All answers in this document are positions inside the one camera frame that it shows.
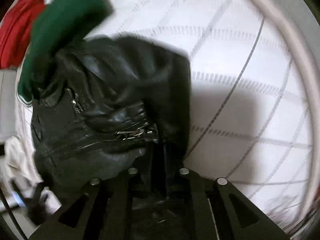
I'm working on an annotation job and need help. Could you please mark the green striped-cuff sweater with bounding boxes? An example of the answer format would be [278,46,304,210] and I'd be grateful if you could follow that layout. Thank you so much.
[17,0,112,105]

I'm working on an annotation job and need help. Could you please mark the red garment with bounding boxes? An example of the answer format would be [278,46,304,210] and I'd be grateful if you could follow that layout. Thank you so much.
[1,0,46,69]

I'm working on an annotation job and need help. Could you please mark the cream white hoodie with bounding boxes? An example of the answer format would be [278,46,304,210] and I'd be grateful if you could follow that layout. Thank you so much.
[4,136,42,185]

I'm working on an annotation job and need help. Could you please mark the patterned white pink bedspread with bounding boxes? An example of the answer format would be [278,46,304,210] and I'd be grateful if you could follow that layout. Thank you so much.
[15,0,320,238]

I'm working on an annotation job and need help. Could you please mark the black leather jacket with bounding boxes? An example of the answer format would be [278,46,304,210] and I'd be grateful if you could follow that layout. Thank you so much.
[31,36,191,203]

